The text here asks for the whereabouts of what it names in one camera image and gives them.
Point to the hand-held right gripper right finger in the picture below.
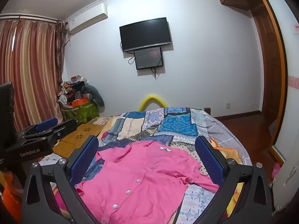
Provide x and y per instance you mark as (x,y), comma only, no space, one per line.
(208,161)

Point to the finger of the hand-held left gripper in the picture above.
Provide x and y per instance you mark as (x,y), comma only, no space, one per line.
(48,123)
(63,128)

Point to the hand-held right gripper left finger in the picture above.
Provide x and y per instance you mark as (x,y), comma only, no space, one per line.
(86,158)

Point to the pink buttoned cardigan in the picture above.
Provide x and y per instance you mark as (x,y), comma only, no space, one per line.
(140,179)

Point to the orange yellow plush blanket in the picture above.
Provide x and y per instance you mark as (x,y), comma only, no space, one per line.
(218,147)

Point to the orange box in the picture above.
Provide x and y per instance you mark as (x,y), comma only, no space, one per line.
(80,102)

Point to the grey checked bedsheet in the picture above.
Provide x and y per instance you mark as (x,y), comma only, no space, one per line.
(224,130)

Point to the pile of household clutter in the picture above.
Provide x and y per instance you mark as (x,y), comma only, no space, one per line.
(72,86)

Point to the grey plush toy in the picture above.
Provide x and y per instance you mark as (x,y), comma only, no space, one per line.
(95,95)

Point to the patchwork printed blanket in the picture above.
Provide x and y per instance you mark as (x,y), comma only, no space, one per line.
(177,123)

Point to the orange bag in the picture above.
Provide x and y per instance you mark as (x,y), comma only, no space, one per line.
(10,198)

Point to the striped pink curtain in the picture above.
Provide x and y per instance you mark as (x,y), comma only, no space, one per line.
(30,70)

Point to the pink slipper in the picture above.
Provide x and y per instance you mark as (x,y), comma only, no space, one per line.
(276,170)

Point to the yellow foam tube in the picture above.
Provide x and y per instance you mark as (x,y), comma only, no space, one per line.
(150,97)

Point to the white wardrobe door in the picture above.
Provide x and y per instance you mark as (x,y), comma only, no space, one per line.
(290,121)

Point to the brown wooden door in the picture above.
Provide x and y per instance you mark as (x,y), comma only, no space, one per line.
(268,74)

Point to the white air conditioner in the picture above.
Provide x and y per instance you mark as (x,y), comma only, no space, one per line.
(87,18)

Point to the wooden bed post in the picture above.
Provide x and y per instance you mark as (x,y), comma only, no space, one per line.
(207,111)

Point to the white wall socket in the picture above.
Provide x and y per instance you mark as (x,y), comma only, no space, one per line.
(228,105)

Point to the white curtain rail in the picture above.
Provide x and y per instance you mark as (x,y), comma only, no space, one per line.
(28,17)

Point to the small black wall monitor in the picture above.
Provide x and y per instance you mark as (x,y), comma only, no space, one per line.
(148,58)

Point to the black wall television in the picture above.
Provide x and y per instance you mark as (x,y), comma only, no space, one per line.
(146,35)

